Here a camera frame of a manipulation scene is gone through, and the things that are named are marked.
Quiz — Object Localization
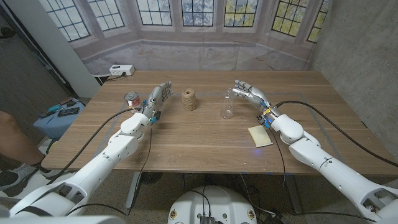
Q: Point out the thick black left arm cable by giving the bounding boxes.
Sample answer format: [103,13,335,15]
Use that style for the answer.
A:
[46,107,136,185]

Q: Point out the black flat device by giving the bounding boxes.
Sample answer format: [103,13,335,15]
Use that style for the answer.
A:
[57,107,80,118]

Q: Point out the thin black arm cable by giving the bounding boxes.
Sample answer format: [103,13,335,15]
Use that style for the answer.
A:
[270,129,287,190]
[65,124,153,217]

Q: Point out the jute twine spool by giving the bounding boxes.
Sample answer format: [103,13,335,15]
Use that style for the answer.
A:
[181,88,199,111]

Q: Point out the person's bare leg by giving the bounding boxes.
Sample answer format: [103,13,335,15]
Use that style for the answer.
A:
[0,110,43,166]

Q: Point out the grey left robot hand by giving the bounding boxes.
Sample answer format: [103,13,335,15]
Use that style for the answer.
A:
[141,81,174,116]

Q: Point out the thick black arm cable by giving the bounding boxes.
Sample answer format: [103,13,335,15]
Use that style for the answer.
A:
[274,100,398,168]
[46,107,136,185]

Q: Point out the white wall panel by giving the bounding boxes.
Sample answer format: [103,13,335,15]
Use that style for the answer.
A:
[4,0,102,98]

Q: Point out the tin can red label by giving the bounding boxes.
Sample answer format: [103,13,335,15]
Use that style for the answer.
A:
[124,91,142,112]

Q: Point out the white power strip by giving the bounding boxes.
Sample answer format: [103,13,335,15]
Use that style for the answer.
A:
[109,64,136,77]

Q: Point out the yellow sticky note pad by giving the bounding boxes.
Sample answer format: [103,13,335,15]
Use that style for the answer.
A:
[248,125,274,148]

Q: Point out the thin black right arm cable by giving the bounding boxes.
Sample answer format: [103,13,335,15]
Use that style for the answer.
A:
[270,129,287,190]

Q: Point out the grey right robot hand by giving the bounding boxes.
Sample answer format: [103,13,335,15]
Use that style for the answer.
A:
[232,80,279,121]

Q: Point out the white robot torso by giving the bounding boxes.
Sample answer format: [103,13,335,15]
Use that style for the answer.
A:
[167,185,258,224]

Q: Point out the printed bay window backdrop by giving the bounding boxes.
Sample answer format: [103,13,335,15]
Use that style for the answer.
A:
[39,0,332,75]

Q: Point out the black round fan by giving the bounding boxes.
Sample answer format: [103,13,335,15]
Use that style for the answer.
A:
[140,172,164,185]

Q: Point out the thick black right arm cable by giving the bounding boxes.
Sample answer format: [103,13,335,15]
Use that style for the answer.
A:
[274,100,398,168]

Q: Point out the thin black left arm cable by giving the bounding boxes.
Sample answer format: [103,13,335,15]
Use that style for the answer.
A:
[65,124,153,217]

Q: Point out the grey table leg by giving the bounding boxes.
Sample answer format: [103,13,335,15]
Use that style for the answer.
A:
[282,174,303,215]
[125,172,143,209]

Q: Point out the blue stool with tools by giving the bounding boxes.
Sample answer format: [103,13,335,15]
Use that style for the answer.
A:
[32,100,86,139]

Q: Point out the grey black sneaker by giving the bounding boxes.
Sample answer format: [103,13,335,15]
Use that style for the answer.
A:
[0,164,58,197]

